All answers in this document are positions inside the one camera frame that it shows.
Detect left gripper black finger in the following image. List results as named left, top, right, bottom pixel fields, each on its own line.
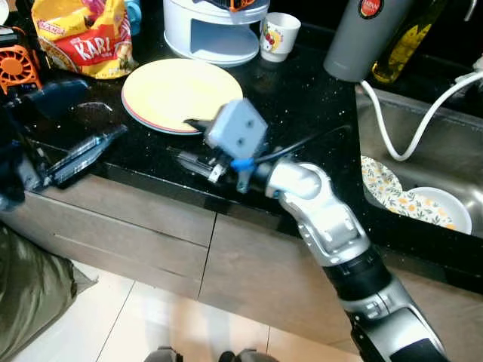
left=45, top=124, right=130, bottom=190
left=2, top=78, right=92, bottom=122

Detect yellow plate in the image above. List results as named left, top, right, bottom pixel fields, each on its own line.
left=121, top=58, right=244, bottom=137

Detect orange plastic fan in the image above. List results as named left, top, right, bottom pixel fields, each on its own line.
left=0, top=45, right=42, bottom=95

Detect yellow red snack bag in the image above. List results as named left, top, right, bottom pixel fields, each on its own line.
left=32, top=0, right=138, bottom=80

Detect stainless steel sink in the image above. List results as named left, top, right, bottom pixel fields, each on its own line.
left=355, top=84, right=483, bottom=238

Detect grey wooden cabinet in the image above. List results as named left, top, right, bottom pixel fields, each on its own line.
left=0, top=177, right=483, bottom=355

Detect white bowl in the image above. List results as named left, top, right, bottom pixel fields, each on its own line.
left=408, top=186, right=473, bottom=235

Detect olive oil glass bottle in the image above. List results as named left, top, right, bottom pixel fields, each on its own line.
left=371, top=0, right=446, bottom=84

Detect white round plastic appliance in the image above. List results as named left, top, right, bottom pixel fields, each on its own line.
left=163, top=0, right=270, bottom=67

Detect white printed paper cup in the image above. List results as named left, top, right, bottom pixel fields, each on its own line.
left=259, top=12, right=302, bottom=63

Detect blue cup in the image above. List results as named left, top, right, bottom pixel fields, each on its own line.
left=125, top=0, right=144, bottom=27

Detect olive green bag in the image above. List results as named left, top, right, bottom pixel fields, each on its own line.
left=0, top=222, right=99, bottom=361

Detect grey tumbler bottle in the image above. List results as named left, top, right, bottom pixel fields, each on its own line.
left=325, top=0, right=416, bottom=82

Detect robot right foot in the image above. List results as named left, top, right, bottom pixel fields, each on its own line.
left=219, top=348, right=280, bottom=362

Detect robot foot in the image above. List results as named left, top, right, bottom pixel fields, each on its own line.
left=143, top=347, right=184, bottom=362
left=219, top=348, right=280, bottom=362

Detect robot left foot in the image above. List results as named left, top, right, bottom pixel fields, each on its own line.
left=143, top=347, right=184, bottom=362

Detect blue cable tie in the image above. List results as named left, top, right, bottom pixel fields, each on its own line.
left=230, top=156, right=254, bottom=171

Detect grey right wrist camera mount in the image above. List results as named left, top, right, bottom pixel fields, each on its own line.
left=205, top=99, right=269, bottom=161

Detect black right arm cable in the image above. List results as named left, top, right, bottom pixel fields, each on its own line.
left=251, top=124, right=352, bottom=164

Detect white flexible hose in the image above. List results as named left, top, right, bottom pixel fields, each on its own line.
left=359, top=72, right=483, bottom=162

